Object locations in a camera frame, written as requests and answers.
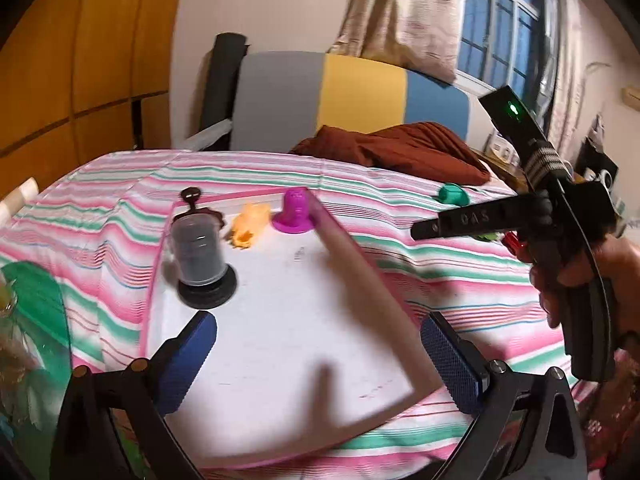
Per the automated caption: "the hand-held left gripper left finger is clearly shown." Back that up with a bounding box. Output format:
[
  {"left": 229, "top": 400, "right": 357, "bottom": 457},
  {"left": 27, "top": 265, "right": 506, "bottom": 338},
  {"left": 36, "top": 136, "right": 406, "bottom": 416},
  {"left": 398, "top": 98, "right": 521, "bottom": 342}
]
[{"left": 50, "top": 311, "right": 219, "bottom": 480}]

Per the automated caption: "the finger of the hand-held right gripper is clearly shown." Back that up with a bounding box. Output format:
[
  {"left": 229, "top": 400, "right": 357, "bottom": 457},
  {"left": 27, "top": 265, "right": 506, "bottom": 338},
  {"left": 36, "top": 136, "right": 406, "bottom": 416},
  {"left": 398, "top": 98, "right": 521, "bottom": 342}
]
[{"left": 410, "top": 193, "right": 554, "bottom": 242}]

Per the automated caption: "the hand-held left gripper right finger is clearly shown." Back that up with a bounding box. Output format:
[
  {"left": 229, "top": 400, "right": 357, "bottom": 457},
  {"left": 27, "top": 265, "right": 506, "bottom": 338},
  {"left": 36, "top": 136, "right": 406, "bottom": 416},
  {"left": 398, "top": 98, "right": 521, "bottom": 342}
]
[{"left": 421, "top": 311, "right": 588, "bottom": 480}]

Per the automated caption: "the green plastic cup toy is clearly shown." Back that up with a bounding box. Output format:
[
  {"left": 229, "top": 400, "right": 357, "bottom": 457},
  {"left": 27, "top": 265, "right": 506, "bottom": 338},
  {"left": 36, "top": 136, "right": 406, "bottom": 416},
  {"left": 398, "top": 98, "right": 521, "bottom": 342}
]
[{"left": 436, "top": 182, "right": 471, "bottom": 207}]

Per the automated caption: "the red plastic toy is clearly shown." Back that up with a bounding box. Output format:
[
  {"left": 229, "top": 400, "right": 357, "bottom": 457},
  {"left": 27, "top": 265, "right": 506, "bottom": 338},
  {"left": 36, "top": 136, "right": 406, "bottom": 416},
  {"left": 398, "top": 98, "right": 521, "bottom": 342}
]
[{"left": 501, "top": 232, "right": 531, "bottom": 263}]

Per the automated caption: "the black cylinder toy with base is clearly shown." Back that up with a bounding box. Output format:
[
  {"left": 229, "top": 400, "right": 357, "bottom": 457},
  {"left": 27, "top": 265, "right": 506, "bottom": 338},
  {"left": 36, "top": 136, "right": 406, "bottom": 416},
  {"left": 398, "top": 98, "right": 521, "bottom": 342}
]
[{"left": 170, "top": 212, "right": 239, "bottom": 311}]

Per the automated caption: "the white tray with pink rim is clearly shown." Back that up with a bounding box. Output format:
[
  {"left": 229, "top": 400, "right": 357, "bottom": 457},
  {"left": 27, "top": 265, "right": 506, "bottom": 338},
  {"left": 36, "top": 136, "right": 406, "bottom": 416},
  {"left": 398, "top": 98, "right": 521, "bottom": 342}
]
[{"left": 142, "top": 187, "right": 441, "bottom": 468}]

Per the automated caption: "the orange plastic toy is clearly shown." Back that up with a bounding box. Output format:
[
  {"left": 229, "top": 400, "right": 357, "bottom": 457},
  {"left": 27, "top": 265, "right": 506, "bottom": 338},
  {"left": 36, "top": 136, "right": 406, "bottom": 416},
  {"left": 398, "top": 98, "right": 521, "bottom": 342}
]
[{"left": 229, "top": 202, "right": 273, "bottom": 252}]

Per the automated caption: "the dark brown small toy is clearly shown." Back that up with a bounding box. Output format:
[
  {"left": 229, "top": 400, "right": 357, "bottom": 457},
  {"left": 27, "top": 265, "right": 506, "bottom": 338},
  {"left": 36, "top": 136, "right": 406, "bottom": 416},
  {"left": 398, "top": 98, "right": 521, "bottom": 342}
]
[{"left": 179, "top": 186, "right": 224, "bottom": 226}]

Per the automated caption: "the magenta plastic cup toy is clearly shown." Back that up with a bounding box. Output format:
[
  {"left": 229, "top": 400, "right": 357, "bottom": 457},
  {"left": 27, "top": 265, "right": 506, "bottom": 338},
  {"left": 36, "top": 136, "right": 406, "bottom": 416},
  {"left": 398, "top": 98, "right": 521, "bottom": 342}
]
[{"left": 271, "top": 187, "right": 317, "bottom": 235}]

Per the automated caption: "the person's right forearm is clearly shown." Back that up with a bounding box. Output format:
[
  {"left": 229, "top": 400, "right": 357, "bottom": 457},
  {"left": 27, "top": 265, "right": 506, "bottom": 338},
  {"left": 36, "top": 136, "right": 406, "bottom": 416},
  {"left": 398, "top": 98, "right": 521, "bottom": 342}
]
[{"left": 575, "top": 330, "right": 640, "bottom": 480}]

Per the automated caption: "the person's right hand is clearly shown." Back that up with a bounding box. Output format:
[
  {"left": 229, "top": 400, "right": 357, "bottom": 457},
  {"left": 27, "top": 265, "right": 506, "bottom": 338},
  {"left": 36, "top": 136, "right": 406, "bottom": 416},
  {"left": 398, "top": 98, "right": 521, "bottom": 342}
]
[{"left": 530, "top": 237, "right": 640, "bottom": 336}]

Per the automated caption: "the wooden bedside desk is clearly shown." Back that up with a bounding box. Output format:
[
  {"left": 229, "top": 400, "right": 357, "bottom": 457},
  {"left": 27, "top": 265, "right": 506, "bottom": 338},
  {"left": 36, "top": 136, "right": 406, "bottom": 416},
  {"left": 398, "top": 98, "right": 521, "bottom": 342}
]
[{"left": 482, "top": 147, "right": 531, "bottom": 196}]

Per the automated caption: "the white box with blue label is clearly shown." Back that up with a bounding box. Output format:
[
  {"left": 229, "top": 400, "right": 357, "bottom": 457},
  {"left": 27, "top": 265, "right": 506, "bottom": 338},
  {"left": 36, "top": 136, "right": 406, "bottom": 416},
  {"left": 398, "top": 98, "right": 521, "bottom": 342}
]
[{"left": 487, "top": 130, "right": 521, "bottom": 166}]

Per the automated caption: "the rust red blanket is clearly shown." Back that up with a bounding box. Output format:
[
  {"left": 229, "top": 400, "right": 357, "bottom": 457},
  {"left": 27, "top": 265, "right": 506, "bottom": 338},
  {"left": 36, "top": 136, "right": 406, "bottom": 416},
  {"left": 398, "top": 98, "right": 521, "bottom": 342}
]
[{"left": 289, "top": 121, "right": 492, "bottom": 187}]

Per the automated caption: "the round green glass table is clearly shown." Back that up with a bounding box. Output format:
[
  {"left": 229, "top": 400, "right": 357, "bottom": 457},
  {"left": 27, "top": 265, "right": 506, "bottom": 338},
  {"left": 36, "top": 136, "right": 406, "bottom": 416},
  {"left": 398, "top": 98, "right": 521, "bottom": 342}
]
[{"left": 0, "top": 260, "right": 73, "bottom": 466}]

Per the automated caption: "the grey yellow blue headboard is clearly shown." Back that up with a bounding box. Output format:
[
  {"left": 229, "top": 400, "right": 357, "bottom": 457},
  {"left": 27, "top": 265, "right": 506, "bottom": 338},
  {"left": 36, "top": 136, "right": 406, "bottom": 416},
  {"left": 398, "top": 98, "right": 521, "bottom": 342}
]
[{"left": 230, "top": 51, "right": 471, "bottom": 153}]

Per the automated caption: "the pink green striped blanket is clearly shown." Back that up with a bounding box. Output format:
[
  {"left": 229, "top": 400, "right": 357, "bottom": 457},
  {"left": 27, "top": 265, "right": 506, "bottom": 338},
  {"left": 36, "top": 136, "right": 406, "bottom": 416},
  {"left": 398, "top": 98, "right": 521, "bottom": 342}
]
[{"left": 0, "top": 147, "right": 621, "bottom": 471}]

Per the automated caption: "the grey sheer curtain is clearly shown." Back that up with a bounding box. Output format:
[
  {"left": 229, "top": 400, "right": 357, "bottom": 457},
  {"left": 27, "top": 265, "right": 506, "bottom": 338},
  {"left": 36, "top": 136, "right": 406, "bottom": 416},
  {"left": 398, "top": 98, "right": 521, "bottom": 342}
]
[{"left": 537, "top": 0, "right": 585, "bottom": 161}]

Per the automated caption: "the window with blue panes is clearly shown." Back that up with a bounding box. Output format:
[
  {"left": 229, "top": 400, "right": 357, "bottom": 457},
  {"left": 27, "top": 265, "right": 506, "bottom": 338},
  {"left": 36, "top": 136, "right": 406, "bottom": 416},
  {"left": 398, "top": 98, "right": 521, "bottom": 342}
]
[{"left": 457, "top": 0, "right": 546, "bottom": 96}]

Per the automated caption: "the beige patterned curtain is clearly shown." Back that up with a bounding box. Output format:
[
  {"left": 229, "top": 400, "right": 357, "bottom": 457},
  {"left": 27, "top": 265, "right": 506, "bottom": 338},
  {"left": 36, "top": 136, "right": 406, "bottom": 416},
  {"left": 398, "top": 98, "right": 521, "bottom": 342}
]
[{"left": 327, "top": 0, "right": 461, "bottom": 83}]

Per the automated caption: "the grey cushion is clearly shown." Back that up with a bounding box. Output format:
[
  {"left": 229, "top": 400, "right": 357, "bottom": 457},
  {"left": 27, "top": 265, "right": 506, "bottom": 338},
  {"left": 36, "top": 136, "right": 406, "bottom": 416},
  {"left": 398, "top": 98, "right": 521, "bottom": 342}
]
[{"left": 182, "top": 119, "right": 233, "bottom": 152}]

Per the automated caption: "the stack of white paper cups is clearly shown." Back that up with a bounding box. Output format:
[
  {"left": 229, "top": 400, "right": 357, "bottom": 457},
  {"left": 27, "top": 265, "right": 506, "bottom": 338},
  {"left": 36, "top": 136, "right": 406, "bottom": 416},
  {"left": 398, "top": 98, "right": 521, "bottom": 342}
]
[{"left": 0, "top": 177, "right": 40, "bottom": 217}]

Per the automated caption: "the black rolled mat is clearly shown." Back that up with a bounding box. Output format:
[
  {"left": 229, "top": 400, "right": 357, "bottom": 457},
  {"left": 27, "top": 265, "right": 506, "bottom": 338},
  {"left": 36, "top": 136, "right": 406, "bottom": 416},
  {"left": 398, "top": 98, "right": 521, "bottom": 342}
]
[{"left": 200, "top": 32, "right": 249, "bottom": 138}]

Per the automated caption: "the wooden wardrobe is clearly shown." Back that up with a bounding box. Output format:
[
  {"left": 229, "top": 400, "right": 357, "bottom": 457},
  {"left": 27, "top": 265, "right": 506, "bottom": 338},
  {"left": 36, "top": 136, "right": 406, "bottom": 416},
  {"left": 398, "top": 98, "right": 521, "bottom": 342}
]
[{"left": 0, "top": 0, "right": 188, "bottom": 201}]

